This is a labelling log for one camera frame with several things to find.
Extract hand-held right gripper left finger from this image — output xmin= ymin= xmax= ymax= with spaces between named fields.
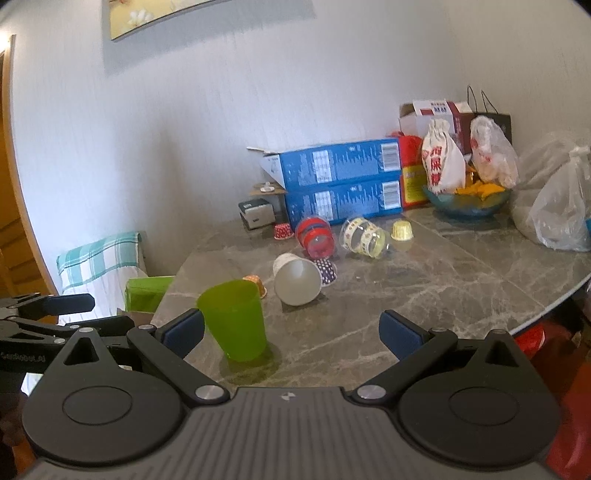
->
xmin=44 ymin=308 xmax=230 ymax=409

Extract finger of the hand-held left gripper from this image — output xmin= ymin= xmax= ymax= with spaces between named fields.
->
xmin=0 ymin=294 xmax=96 ymax=322
xmin=0 ymin=318 xmax=136 ymax=348

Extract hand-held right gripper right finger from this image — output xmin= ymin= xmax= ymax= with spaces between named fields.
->
xmin=347 ymin=310 xmax=549 ymax=409

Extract white paper cup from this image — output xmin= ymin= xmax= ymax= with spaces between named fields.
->
xmin=272 ymin=252 xmax=323 ymax=306

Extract green plastic cup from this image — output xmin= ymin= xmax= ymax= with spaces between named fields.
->
xmin=197 ymin=280 xmax=267 ymax=362

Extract small orange paper cup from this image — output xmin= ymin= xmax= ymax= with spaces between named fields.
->
xmin=242 ymin=274 xmax=269 ymax=300

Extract small dark dotted paper cup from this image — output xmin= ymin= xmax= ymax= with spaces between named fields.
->
xmin=314 ymin=258 xmax=338 ymax=287

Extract clear cup with patterned bands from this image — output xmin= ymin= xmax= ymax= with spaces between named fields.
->
xmin=339 ymin=218 xmax=392 ymax=258

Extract clear cup with red stripes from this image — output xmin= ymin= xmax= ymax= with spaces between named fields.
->
xmin=295 ymin=216 xmax=336 ymax=258

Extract teal checked towel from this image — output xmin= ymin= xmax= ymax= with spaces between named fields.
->
xmin=56 ymin=231 xmax=144 ymax=296

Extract green box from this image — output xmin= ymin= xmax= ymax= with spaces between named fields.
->
xmin=126 ymin=275 xmax=176 ymax=315

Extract wooden door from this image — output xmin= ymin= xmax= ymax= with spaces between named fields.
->
xmin=0 ymin=36 xmax=61 ymax=298

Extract small grey device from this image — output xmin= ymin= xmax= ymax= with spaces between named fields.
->
xmin=239 ymin=198 xmax=275 ymax=230

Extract blue glass bowl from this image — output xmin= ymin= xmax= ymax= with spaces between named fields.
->
xmin=422 ymin=182 xmax=512 ymax=219

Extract blue carton box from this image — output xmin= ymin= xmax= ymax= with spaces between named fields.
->
xmin=247 ymin=139 xmax=402 ymax=190
xmin=284 ymin=178 xmax=403 ymax=227

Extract red and yellow packet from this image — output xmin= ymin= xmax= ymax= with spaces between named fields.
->
xmin=401 ymin=166 xmax=430 ymax=209

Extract red stool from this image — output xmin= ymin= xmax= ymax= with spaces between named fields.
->
xmin=515 ymin=318 xmax=591 ymax=462

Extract cardboard piece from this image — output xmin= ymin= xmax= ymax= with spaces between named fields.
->
xmin=248 ymin=182 xmax=288 ymax=197

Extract orange snacks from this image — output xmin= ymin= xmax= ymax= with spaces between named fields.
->
xmin=455 ymin=180 xmax=504 ymax=200

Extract red plastic bag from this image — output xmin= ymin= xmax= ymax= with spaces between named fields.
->
xmin=392 ymin=131 xmax=426 ymax=169

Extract clear plastic bag with snacks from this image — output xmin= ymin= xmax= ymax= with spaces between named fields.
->
xmin=469 ymin=115 xmax=520 ymax=189

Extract large translucent plastic bag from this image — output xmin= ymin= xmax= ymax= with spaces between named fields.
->
xmin=512 ymin=145 xmax=591 ymax=253
xmin=510 ymin=131 xmax=587 ymax=191

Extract white and red carton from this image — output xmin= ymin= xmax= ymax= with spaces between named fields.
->
xmin=399 ymin=99 xmax=474 ymax=153

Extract black paper bag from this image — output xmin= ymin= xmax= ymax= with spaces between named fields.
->
xmin=466 ymin=85 xmax=512 ymax=146

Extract white cloth drawstring bag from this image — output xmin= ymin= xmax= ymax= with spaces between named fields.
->
xmin=421 ymin=119 xmax=466 ymax=195

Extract framed wall picture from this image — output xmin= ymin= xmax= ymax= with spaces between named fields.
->
xmin=102 ymin=0 xmax=232 ymax=41

